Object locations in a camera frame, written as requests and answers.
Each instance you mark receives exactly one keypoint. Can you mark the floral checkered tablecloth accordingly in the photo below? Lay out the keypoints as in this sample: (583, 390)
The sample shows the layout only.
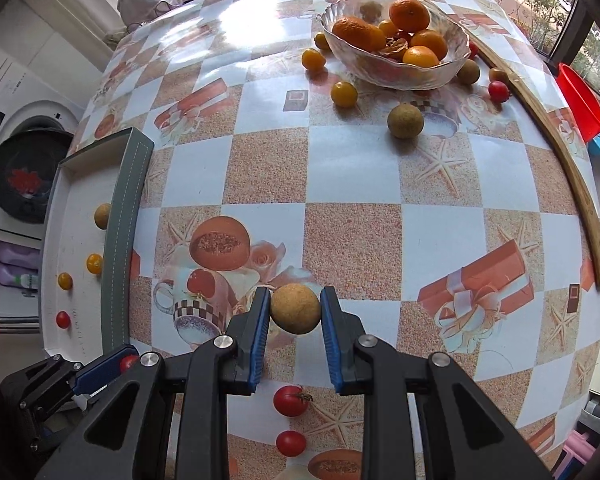
(464, 239)

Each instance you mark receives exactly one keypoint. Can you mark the yellow tomato near bowl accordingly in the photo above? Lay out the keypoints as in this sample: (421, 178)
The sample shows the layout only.
(313, 61)

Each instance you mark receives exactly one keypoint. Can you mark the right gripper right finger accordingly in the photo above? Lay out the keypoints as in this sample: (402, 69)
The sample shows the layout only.
(361, 364)

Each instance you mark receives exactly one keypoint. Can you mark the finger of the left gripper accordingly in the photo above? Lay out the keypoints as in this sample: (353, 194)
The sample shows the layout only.
(103, 370)

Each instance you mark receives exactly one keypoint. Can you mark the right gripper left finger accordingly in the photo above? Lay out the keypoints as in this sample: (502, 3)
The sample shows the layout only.
(231, 364)

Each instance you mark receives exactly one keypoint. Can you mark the small red cherry tomato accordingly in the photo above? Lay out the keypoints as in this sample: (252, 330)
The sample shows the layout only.
(290, 443)

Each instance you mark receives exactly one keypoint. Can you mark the orange mandarin in bowl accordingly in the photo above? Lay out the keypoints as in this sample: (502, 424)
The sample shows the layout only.
(409, 15)

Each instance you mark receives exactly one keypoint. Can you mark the brown longan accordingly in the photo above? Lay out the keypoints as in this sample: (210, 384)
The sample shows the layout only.
(295, 308)

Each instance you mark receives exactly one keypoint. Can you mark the red tomato with stem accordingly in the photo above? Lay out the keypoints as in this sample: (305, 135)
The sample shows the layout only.
(291, 401)

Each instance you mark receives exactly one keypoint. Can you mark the glass fruit bowl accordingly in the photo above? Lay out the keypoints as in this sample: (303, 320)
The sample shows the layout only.
(365, 37)

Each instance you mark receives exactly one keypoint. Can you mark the white washing machine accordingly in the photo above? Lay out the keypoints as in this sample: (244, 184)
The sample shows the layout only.
(37, 125)

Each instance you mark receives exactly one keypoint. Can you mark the yellow tomato beside bowl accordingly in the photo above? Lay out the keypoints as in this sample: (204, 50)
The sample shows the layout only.
(343, 94)

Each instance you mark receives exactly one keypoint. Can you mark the brown longan fruit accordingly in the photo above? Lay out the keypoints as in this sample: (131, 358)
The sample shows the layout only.
(102, 215)

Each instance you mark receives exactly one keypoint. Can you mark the longan beside bowl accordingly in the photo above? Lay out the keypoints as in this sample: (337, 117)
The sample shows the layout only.
(405, 121)

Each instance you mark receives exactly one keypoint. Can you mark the red cherry tomato in tray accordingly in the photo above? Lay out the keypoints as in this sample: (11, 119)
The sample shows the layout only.
(63, 320)

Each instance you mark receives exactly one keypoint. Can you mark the curved wooden stick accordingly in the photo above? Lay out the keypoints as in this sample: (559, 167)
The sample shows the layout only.
(541, 117)

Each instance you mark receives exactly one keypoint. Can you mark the purple detergent bottle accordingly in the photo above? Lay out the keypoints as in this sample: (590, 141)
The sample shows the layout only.
(17, 255)

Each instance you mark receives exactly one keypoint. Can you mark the small yellow cherry tomato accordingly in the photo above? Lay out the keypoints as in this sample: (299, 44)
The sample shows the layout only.
(65, 281)

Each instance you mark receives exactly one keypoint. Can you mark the white shallow tray box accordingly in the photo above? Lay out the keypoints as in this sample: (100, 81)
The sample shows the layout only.
(111, 170)

